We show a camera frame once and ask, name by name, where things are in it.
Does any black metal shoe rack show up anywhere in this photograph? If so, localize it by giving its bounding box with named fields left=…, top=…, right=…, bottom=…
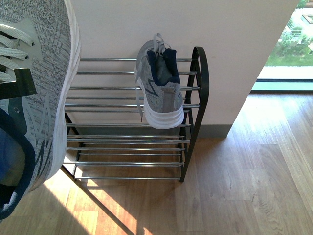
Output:
left=62, top=46, right=209, bottom=181

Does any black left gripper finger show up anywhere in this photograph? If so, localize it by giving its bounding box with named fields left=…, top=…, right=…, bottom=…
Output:
left=0, top=68, right=37, bottom=99

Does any grey knit sneaker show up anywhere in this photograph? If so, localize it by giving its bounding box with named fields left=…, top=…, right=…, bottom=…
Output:
left=134, top=33, right=184, bottom=129
left=0, top=0, right=81, bottom=220

